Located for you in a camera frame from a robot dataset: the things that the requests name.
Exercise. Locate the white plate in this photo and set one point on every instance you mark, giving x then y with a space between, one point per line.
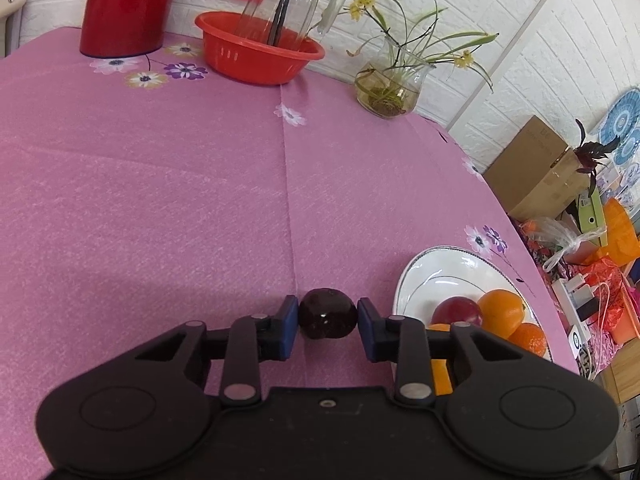
440 275

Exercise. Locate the large navel orange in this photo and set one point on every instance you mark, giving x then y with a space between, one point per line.
440 375

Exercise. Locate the red plum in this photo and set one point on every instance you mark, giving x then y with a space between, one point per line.
457 311

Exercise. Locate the cardboard box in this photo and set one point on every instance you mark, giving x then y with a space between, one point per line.
535 170

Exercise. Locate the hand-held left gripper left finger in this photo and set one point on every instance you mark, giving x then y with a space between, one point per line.
286 330

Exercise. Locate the blue patterned round decoration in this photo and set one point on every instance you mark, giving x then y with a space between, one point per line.
622 117
630 147

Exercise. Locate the red thermos jug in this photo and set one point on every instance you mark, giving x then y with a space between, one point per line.
125 10

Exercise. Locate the clear plastic bag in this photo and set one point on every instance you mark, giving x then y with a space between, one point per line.
560 235

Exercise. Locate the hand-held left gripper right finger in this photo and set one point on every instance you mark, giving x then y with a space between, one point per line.
369 332

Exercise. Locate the small tangerine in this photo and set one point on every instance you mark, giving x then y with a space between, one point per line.
531 340

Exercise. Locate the pink floral tablecloth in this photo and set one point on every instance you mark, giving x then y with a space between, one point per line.
150 185

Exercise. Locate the glass vase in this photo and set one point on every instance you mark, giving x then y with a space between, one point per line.
385 95

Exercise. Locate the red plastic basin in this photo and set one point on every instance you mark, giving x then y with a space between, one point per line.
250 62

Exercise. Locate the black stirring stick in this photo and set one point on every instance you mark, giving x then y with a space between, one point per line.
282 5

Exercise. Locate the dark purple plum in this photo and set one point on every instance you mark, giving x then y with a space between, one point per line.
327 315

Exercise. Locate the dark purple plant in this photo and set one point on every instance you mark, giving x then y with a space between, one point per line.
592 152

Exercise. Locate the green flowering plant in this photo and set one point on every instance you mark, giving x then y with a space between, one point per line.
356 9

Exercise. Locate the green box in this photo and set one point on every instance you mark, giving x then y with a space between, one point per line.
595 215

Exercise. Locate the glass pitcher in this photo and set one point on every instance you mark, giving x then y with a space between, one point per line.
310 0

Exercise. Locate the orange plastic bag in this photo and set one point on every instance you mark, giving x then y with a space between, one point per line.
622 235

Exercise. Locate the white power strip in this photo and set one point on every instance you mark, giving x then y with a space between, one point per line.
570 292

